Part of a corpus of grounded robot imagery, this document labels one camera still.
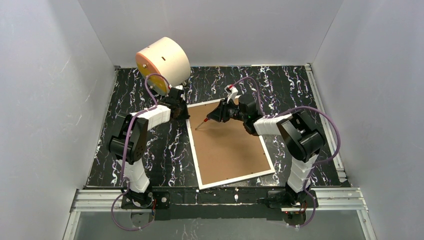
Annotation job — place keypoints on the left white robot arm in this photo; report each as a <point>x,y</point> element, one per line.
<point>128,140</point>

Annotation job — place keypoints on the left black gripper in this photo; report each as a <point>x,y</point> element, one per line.
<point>178,93</point>

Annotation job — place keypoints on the blue red screwdriver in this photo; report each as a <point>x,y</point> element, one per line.
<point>203,122</point>

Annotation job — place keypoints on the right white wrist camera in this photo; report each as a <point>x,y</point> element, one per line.
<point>232,92</point>

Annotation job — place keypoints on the white picture frame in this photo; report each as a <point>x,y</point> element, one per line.
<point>224,153</point>

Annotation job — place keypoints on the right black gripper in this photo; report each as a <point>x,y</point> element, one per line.
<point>222,111</point>

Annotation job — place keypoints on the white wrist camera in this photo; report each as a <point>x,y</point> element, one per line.
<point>232,92</point>
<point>176,91</point>

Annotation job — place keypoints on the cylindrical beige drawer cabinet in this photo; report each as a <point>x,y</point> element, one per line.
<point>167,61</point>

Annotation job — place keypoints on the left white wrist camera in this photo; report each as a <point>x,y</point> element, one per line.
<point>176,91</point>

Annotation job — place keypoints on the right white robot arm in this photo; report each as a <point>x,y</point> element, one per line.
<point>300,135</point>

